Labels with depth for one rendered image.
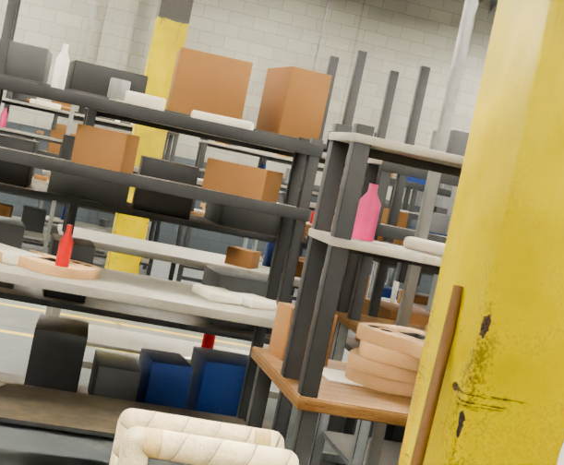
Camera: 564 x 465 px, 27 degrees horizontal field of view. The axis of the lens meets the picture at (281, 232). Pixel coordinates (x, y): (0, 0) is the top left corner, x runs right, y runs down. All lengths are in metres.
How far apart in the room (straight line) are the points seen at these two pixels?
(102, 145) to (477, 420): 3.25
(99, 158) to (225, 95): 1.02
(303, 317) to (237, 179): 1.85
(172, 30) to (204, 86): 4.17
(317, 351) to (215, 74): 2.87
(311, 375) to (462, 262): 1.09
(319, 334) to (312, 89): 2.89
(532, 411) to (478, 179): 0.47
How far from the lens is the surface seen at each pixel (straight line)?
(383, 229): 5.41
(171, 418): 1.36
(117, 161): 5.15
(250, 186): 5.27
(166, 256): 6.77
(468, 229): 2.33
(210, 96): 5.95
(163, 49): 10.08
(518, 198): 2.19
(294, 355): 3.55
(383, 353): 3.66
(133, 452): 1.28
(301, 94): 6.02
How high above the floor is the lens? 1.52
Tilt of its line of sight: 3 degrees down
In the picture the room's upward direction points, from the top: 12 degrees clockwise
